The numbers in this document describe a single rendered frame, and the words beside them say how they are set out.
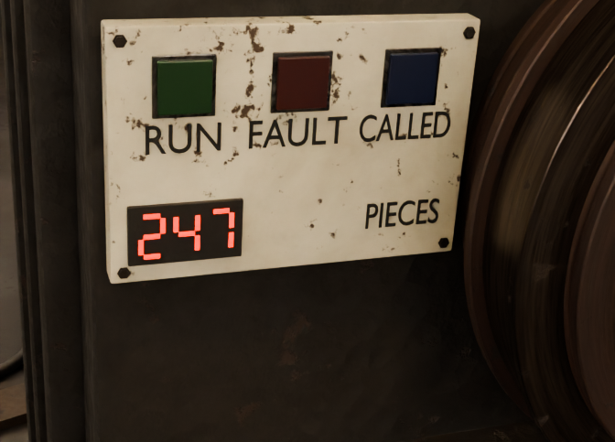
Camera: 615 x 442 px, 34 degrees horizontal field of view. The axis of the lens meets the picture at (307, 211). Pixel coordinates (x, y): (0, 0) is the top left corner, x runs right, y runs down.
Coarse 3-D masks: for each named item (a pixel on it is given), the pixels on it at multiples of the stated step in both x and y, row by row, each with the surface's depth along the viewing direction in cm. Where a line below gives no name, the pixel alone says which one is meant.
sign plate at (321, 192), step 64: (128, 64) 64; (256, 64) 67; (384, 64) 70; (448, 64) 71; (128, 128) 66; (192, 128) 67; (256, 128) 69; (320, 128) 70; (384, 128) 72; (448, 128) 73; (128, 192) 68; (192, 192) 69; (256, 192) 71; (320, 192) 72; (384, 192) 74; (448, 192) 76; (128, 256) 69; (192, 256) 71; (256, 256) 73; (320, 256) 74; (384, 256) 76
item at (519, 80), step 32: (576, 0) 65; (544, 32) 72; (512, 64) 73; (544, 64) 66; (512, 96) 66; (480, 128) 75; (512, 128) 67; (480, 160) 68; (480, 192) 68; (480, 224) 69; (480, 256) 70; (480, 288) 72; (480, 320) 73; (512, 384) 76
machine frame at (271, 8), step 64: (0, 0) 114; (64, 0) 71; (128, 0) 65; (192, 0) 66; (256, 0) 67; (320, 0) 69; (384, 0) 70; (448, 0) 72; (512, 0) 73; (64, 64) 73; (64, 128) 75; (64, 192) 77; (64, 256) 79; (448, 256) 81; (64, 320) 81; (128, 320) 74; (192, 320) 75; (256, 320) 77; (320, 320) 79; (384, 320) 81; (448, 320) 83; (64, 384) 84; (128, 384) 76; (192, 384) 78; (256, 384) 80; (320, 384) 82; (384, 384) 84; (448, 384) 86
